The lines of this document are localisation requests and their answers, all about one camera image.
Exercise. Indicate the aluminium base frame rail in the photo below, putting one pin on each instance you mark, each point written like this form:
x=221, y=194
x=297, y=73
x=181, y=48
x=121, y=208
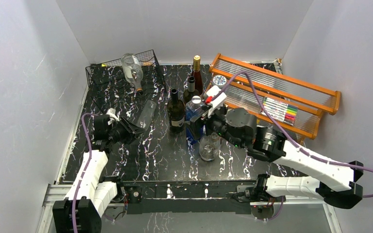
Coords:
x=202, y=197

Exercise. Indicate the coloured marker pen set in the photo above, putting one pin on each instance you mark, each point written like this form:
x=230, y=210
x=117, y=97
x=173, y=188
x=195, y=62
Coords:
x=280, y=111

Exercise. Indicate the green bottle silver cap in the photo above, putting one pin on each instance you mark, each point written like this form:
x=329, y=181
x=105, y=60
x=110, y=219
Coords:
x=190, y=91

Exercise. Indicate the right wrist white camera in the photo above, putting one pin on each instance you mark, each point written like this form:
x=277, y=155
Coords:
x=215, y=98

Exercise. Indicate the dark red wine bottle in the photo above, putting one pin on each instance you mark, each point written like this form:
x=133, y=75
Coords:
x=196, y=73

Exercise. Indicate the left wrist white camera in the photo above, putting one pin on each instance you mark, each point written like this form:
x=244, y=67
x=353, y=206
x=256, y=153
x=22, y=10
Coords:
x=111, y=112

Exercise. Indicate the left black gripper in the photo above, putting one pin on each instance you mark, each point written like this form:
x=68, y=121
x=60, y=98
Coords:
x=132, y=131

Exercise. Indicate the slim clear glass bottle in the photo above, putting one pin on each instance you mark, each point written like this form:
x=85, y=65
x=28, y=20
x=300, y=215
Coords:
x=146, y=115

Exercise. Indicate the clear bottle blue label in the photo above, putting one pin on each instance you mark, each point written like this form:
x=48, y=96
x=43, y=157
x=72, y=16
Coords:
x=209, y=146

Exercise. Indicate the blue white lidded jar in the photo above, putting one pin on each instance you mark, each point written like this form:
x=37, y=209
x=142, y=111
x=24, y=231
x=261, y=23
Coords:
x=219, y=81

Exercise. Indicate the dark green labelled wine bottle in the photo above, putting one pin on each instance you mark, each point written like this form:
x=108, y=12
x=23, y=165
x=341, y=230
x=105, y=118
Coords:
x=176, y=112

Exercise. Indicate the clear bottle copper neck band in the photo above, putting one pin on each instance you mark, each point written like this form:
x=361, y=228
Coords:
x=132, y=71

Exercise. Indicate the black wire wine rack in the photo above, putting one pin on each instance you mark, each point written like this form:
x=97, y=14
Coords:
x=109, y=86

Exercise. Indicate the wrist white camera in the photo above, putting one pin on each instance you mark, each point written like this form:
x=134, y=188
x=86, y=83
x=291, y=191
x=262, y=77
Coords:
x=111, y=112
x=215, y=98

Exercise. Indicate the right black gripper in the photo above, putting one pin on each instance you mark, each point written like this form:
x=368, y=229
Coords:
x=197, y=123

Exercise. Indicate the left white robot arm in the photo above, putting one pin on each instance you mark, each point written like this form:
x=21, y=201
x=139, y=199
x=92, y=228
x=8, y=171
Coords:
x=82, y=208

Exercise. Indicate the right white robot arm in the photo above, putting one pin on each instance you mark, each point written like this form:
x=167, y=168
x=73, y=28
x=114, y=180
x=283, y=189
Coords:
x=324, y=179

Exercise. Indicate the orange wooden shelf rack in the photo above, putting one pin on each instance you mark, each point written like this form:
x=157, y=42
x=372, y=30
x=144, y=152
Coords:
x=312, y=101

